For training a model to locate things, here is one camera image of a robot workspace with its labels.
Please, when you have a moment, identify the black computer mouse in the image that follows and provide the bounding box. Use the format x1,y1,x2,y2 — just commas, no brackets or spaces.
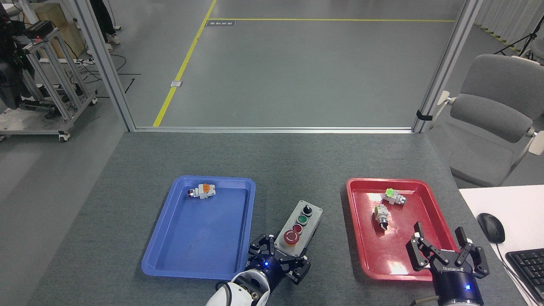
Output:
477,212,506,244

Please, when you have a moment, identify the black mouse cable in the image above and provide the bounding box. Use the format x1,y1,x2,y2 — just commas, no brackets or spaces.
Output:
495,242,537,303

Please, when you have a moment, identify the black machine on cart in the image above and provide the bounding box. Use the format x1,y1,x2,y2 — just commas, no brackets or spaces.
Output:
0,0,34,110

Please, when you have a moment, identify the green-backed push button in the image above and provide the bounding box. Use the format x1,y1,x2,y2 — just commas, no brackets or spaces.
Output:
381,188,407,207

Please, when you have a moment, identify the red plastic tray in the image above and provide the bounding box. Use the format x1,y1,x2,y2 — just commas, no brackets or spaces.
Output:
346,178,462,282

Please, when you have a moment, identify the white desk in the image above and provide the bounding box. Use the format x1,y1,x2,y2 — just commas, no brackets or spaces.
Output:
458,184,544,306

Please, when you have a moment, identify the black tripod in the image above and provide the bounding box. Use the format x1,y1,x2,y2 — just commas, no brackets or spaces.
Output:
493,15,544,61

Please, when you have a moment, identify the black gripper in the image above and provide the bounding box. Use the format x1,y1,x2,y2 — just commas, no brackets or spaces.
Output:
244,234,312,291
405,222,490,305

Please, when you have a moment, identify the person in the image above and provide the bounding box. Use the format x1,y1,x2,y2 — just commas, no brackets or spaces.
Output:
88,0,121,54

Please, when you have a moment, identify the wooden crate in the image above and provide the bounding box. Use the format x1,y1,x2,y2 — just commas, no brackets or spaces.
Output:
33,3,86,60

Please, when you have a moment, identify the silver aluminium cross rail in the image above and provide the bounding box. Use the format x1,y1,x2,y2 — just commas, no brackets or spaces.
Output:
134,126,415,134

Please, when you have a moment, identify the orange-backed red push button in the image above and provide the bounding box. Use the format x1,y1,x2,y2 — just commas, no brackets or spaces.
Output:
187,183,216,201

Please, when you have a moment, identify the black keyboard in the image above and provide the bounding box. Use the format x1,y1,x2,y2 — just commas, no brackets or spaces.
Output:
505,249,544,305

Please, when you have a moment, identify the grey control box with buttons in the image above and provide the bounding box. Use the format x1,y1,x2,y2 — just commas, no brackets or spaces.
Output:
274,200,323,258

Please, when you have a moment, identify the grey office chair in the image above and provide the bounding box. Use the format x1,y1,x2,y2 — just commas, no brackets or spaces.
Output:
428,54,544,188

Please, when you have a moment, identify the aluminium frame cart on wheels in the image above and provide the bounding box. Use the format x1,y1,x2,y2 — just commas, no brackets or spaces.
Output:
0,19,99,142

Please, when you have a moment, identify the silver aluminium post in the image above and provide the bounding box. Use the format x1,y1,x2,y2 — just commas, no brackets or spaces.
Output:
411,0,485,134
74,0,137,133

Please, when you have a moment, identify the black knob selector switch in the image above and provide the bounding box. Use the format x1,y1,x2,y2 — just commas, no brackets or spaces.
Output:
374,204,391,232

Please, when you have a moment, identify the blue plastic tray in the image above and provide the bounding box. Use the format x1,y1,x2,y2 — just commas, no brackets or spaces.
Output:
141,176,257,281

